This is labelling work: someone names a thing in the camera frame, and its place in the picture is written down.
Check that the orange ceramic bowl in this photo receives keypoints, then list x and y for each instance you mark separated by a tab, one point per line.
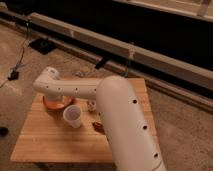
58	104

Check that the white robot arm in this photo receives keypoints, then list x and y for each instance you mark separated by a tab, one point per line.
132	146

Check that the small white bottle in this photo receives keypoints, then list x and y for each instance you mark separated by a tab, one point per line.
91	105

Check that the white plastic cup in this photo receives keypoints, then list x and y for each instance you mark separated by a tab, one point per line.
72	116

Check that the black flat floor plate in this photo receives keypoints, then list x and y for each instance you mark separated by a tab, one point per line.
44	46

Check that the black bracket on rail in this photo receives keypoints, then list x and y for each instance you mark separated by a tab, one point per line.
101	63

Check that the long metal floor rail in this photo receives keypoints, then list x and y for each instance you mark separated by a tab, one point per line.
181	70

